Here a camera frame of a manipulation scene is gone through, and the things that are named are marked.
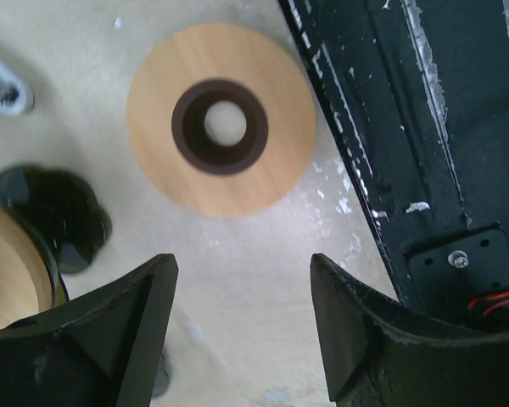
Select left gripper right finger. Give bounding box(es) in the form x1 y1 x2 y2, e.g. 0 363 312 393
310 254 509 406

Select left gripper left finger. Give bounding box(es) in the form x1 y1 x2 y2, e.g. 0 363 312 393
0 254 178 406

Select small blue stapler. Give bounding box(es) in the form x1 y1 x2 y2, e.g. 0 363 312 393
0 59 35 116

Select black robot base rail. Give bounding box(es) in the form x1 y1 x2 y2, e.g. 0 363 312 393
280 1 509 324

